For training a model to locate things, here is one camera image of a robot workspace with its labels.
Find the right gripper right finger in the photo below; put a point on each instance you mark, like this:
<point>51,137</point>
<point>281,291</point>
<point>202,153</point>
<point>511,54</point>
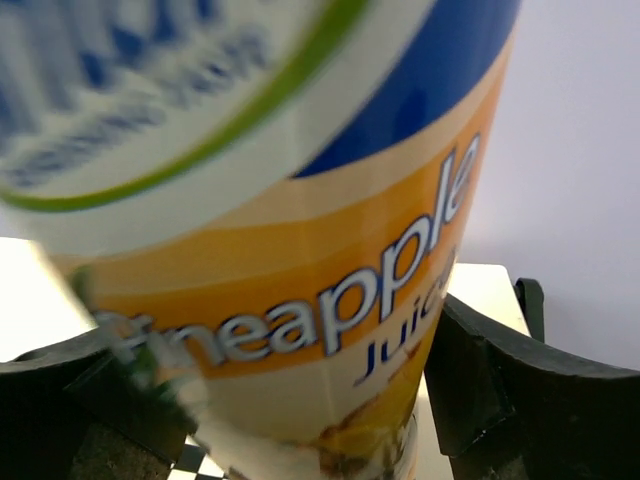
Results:
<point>507,406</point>

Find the blue carton yellow side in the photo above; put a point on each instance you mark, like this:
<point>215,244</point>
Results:
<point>259,202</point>

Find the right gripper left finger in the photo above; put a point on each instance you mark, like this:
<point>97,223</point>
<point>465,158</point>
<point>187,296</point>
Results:
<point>90,410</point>

